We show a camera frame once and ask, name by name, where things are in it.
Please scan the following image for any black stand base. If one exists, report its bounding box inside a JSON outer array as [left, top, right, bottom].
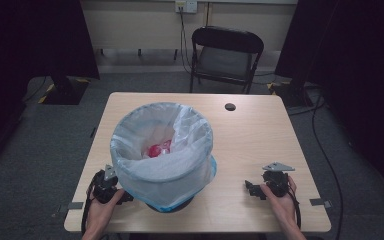
[[267, 79, 315, 109], [37, 75, 92, 106]]

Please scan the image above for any white wall socket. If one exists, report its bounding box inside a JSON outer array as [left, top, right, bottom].
[[174, 0, 199, 14]]

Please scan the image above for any red wrapper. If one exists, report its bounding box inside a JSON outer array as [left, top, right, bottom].
[[146, 139, 173, 159]]

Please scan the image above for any black folding chair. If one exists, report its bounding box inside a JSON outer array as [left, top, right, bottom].
[[189, 25, 265, 95]]

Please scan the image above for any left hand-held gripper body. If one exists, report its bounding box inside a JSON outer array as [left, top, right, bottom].
[[91, 164, 125, 205]]

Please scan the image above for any black floor cable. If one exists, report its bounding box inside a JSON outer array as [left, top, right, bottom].
[[287, 92, 345, 240]]

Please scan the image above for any black socket cable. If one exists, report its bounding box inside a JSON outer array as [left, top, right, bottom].
[[178, 6, 194, 75]]

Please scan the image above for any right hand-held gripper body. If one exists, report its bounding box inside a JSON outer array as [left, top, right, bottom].
[[261, 161, 296, 198]]

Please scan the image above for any person's left hand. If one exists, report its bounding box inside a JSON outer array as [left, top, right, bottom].
[[85, 188, 126, 232]]

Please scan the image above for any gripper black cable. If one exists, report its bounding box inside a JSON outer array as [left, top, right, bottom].
[[80, 170, 102, 236], [287, 185, 303, 230]]

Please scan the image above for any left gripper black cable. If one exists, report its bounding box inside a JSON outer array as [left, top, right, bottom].
[[80, 170, 102, 236]]

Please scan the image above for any bin with white bag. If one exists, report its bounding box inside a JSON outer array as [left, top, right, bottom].
[[109, 101, 218, 213]]

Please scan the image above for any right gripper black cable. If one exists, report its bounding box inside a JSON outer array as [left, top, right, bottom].
[[287, 185, 303, 230]]

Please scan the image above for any person's right hand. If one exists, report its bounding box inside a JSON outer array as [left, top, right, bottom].
[[259, 175, 298, 229]]

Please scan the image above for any dark curtain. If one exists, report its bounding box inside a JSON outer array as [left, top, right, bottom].
[[274, 0, 384, 202], [0, 0, 101, 175]]

